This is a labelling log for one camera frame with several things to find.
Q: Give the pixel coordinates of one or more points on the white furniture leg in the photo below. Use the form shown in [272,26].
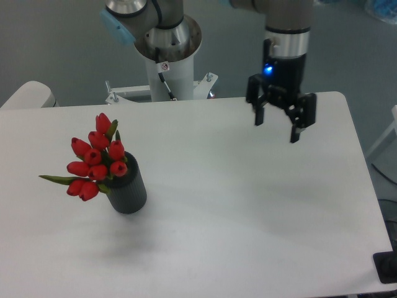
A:
[384,140]

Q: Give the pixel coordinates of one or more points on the white pedestal base frame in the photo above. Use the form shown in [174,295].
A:
[201,89]

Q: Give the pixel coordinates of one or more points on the dark grey ribbed vase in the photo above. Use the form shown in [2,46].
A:
[127,194]

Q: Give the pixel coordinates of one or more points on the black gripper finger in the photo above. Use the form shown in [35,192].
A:
[256,96]
[302,114]

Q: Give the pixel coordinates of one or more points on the red tulip bouquet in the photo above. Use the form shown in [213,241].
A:
[101,159]

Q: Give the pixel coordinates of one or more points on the blue plastic bag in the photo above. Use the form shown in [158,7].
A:
[384,10]

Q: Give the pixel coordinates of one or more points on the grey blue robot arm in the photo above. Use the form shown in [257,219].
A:
[288,23]

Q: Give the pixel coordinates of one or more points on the black device at table edge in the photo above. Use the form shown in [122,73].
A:
[385,263]

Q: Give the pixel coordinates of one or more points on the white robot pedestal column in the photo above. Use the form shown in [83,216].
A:
[169,53]

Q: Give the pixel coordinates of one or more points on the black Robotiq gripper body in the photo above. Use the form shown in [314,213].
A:
[282,78]

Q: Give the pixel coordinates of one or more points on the white chair back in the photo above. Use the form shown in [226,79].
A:
[31,95]

